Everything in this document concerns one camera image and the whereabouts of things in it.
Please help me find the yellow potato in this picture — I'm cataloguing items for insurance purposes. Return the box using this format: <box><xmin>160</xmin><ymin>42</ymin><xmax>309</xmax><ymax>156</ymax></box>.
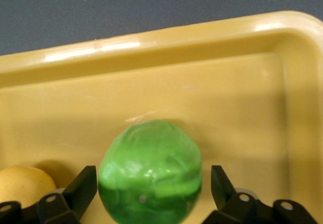
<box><xmin>0</xmin><ymin>165</ymin><xmax>57</xmax><ymax>206</ymax></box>

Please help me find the yellow plastic tray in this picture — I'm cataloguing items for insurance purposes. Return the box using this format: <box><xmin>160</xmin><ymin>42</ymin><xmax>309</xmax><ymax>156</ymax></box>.
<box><xmin>0</xmin><ymin>10</ymin><xmax>323</xmax><ymax>224</ymax></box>

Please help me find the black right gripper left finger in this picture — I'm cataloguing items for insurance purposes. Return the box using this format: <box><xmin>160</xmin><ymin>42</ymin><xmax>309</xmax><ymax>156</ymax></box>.
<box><xmin>0</xmin><ymin>165</ymin><xmax>98</xmax><ymax>224</ymax></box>

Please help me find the green apple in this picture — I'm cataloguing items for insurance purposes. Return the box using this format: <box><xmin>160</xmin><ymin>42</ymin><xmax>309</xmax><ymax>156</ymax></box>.
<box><xmin>97</xmin><ymin>119</ymin><xmax>203</xmax><ymax>224</ymax></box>

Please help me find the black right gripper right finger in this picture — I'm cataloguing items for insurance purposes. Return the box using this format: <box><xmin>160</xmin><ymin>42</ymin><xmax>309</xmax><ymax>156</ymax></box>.
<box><xmin>201</xmin><ymin>165</ymin><xmax>318</xmax><ymax>224</ymax></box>

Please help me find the dark grey table mat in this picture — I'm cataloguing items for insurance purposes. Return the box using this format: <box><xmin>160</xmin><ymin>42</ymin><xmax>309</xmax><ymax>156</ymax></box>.
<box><xmin>0</xmin><ymin>0</ymin><xmax>323</xmax><ymax>57</ymax></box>

